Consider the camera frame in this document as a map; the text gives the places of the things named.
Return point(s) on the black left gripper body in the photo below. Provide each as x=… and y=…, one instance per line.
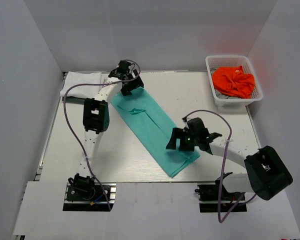
x=129, y=76

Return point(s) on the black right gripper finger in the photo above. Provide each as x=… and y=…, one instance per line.
x=176, y=134
x=186, y=145

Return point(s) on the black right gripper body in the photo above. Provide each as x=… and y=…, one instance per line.
x=188, y=136

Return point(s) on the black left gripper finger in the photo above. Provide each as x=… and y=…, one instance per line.
x=137, y=83
x=126, y=90

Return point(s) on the teal t shirt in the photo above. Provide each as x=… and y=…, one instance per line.
x=153, y=128

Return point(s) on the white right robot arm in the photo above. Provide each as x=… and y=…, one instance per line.
x=265, y=173

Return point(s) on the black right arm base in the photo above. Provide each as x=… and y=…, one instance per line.
x=208, y=193

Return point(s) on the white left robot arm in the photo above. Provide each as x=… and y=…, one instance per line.
x=96, y=117

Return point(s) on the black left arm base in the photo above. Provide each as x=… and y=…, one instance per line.
x=84, y=194

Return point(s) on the grey t shirt in basket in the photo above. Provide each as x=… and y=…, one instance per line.
x=224, y=96

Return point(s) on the orange t shirt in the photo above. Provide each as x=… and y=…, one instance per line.
x=233, y=81

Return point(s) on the white plastic basket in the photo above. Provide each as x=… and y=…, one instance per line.
x=214, y=62

